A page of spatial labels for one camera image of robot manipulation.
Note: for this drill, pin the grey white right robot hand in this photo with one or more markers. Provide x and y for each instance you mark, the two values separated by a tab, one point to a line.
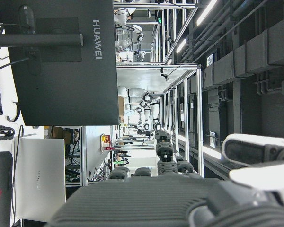
142	201

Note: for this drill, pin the silver laptop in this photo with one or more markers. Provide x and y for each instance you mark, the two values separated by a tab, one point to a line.
40	179

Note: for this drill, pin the white robot arms background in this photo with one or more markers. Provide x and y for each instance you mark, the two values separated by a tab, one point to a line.
137	93

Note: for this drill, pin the black Huawei monitor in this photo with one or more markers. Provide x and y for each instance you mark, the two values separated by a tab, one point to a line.
68	94

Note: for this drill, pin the black laptop red logo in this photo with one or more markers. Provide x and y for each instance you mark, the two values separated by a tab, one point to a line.
0	184

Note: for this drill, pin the short ceiling light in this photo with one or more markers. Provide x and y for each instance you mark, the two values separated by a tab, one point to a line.
181	46

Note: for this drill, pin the white humanoid robot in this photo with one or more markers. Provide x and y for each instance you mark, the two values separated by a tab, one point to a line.
123	16

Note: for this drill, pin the black monitor stand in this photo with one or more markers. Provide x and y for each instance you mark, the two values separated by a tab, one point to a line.
38	39

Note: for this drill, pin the long ceiling light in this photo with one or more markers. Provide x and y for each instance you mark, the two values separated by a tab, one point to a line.
206	12

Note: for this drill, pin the aluminium frame cell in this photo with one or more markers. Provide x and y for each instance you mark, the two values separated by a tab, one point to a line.
199	118

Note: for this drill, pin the small black frame camera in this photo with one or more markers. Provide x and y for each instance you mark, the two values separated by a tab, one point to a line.
165	76

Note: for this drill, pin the grey ventilation duct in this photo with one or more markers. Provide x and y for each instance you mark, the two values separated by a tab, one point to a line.
251	52

